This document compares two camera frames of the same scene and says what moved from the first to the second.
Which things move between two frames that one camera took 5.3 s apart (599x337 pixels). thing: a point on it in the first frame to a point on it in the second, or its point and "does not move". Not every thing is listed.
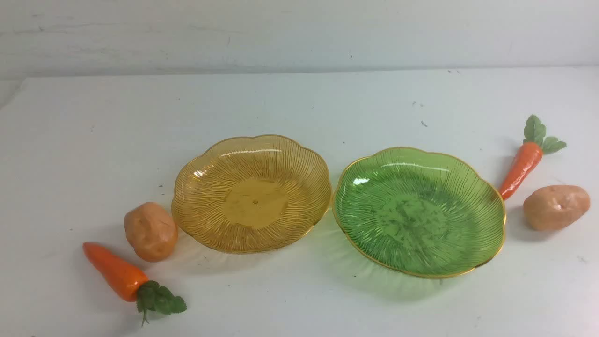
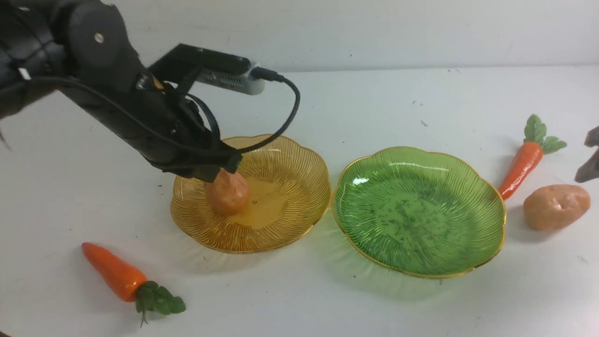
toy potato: x=554 y=208 does not move
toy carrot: x=149 y=296 does not move
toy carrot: x=528 y=157 does not move
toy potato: x=152 y=231 to x=228 y=194
